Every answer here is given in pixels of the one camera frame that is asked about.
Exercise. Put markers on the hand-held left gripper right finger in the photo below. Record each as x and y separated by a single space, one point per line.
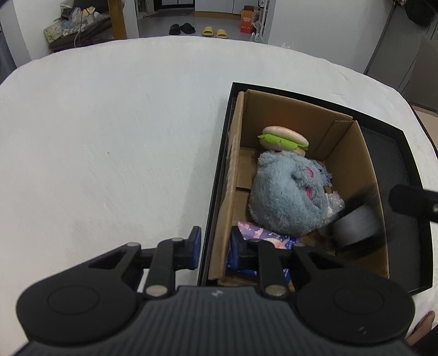
236 250

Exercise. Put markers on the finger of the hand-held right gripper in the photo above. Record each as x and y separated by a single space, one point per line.
410 200

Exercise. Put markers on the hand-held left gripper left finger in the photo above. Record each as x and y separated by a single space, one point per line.
195 246

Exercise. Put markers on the pink and purple tissue packet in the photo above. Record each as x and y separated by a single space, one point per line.
270 236

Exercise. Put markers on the grey-blue fluffy plush toy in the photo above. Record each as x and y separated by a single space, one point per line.
280 195

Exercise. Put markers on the clear plastic wrapper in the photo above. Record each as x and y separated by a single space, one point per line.
334 203

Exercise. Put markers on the blue and white packet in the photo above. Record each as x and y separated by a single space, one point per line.
325 174

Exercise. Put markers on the burger plush toy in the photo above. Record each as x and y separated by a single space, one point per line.
284 138

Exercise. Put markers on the brown cardboard box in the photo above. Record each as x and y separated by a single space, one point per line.
291 109

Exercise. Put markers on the black shallow tray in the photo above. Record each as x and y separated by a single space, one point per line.
393 154

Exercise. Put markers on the grey folded panel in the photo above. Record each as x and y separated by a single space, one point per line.
421 68

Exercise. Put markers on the hanging clothes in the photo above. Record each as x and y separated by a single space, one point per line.
419 12

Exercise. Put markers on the white plastic bag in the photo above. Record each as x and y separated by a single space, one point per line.
259 37

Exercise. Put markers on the black slipper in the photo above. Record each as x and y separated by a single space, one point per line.
174 29
187 28

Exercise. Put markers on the orange cardboard box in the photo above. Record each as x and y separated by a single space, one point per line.
248 22

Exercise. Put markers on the white narrow rack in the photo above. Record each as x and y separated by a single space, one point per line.
263 17

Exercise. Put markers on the grey door mat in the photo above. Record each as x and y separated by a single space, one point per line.
174 12

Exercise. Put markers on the yellow wooden table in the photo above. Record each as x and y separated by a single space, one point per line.
117 19

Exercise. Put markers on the white kitchen cabinet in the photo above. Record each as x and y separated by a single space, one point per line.
212 6

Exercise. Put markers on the pile of bags and cushions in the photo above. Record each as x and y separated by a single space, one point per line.
78 27

